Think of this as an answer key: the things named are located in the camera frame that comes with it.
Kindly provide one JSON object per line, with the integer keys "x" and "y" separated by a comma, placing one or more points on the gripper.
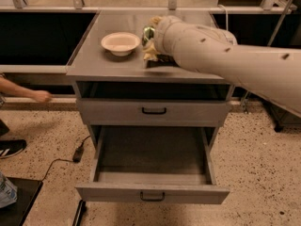
{"x": 161, "y": 34}

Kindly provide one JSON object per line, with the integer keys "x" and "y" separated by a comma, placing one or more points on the green soda can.
{"x": 148, "y": 34}

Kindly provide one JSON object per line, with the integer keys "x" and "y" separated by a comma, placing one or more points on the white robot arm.
{"x": 272, "y": 73}

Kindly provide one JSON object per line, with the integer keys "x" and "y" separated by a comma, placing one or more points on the person's forearm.
{"x": 13, "y": 89}

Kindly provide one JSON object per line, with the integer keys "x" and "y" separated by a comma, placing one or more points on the closed grey upper drawer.
{"x": 152, "y": 112}

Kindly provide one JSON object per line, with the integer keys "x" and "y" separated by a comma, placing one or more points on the grey drawer cabinet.
{"x": 98, "y": 74}

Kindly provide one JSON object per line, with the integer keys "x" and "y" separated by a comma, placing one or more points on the open grey lower drawer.
{"x": 153, "y": 164}

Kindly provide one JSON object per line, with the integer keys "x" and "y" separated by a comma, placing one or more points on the person's hand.
{"x": 41, "y": 96}

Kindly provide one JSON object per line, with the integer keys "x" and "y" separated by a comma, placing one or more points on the brown yellow chip bag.
{"x": 159, "y": 58}

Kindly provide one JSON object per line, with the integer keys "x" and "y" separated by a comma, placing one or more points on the white paper bowl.
{"x": 120, "y": 44}

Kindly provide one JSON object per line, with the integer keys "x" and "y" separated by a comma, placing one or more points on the black power adapter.
{"x": 78, "y": 154}

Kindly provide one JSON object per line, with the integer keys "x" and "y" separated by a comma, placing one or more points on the black white sneaker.
{"x": 9, "y": 148}

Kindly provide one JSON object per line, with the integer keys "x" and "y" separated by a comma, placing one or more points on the blue white package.
{"x": 8, "y": 191}

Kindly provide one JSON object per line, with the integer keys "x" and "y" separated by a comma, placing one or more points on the black tray bottom left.
{"x": 16, "y": 213}

